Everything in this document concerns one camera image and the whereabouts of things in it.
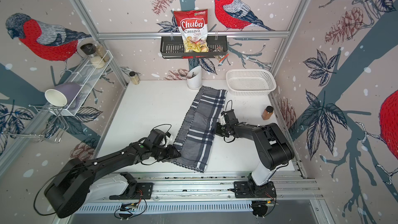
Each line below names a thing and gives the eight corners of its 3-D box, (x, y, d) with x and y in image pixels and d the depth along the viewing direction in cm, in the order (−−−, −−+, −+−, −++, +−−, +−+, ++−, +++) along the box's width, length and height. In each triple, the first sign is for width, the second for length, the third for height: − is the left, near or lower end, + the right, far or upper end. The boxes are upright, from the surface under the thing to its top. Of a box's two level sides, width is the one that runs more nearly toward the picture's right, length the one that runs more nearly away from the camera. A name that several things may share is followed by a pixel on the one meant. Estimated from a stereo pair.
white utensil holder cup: (187, 89, 118) (186, 77, 108) (188, 78, 127) (187, 66, 117) (202, 89, 118) (202, 77, 108) (202, 78, 127) (202, 66, 117)
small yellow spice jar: (132, 84, 124) (127, 76, 117) (134, 79, 128) (130, 70, 121) (140, 84, 124) (136, 76, 117) (142, 79, 128) (138, 70, 121)
